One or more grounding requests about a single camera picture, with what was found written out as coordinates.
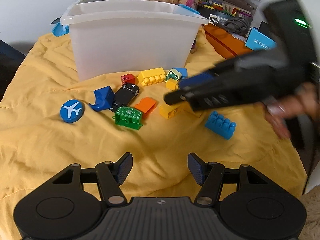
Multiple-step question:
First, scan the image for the black toy car chassis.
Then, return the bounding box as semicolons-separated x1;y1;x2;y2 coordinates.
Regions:
109;82;140;112

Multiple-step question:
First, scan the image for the red toy brick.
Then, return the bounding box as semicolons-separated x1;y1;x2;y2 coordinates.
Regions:
121;73;136;86

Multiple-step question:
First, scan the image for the translucent white plastic bin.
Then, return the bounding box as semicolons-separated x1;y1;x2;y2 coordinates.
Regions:
52;0;209;82

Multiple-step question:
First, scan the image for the small yellow toy brick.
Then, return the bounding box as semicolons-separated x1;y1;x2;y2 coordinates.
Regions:
165;78;180;90

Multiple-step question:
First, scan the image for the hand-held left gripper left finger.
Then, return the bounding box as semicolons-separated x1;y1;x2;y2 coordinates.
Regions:
51;152;133;207

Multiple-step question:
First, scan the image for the blue frog print brick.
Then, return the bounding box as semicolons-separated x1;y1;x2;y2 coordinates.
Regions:
166;67;188;82

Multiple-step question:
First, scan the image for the grey coiled cable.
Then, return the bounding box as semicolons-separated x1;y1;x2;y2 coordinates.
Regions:
210;16;250;34

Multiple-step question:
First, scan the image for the yellow quilted blanket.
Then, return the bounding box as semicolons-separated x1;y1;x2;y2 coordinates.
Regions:
0;26;308;240

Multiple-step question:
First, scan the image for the green treasure chest toy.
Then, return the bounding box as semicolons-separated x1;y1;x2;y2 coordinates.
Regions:
114;106;144;130

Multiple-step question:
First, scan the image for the orange toy brick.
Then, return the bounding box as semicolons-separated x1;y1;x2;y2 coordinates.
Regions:
134;97;157;119

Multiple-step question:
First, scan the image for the orange flat box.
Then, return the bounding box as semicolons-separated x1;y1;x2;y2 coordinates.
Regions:
204;24;255;60

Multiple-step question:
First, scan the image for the black small box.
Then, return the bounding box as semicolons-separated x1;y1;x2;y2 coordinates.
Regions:
259;21;273;34

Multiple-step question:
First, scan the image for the light blue toy brick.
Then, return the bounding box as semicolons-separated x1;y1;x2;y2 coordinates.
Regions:
204;111;237;140

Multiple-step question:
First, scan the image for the blue curved toy block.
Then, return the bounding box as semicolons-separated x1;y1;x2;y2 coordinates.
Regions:
89;86;115;112

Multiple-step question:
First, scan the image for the long yellow toy brick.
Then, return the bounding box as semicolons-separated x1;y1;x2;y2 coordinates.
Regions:
137;67;166;87

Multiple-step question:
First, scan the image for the person's right hand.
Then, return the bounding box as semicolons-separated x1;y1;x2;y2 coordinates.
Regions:
262;82;320;140

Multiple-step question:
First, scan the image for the light blue small box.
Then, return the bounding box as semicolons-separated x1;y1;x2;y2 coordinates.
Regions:
244;27;278;52

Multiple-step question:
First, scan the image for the blue round airplane disc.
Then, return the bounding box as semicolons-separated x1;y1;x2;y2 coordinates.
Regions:
60;99;85;124

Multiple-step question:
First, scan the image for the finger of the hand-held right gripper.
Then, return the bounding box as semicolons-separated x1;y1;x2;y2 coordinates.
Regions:
164;87;234;112
179;73;222;91

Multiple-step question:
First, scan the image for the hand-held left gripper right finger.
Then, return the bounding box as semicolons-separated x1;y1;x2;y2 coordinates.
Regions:
187;152;272;207

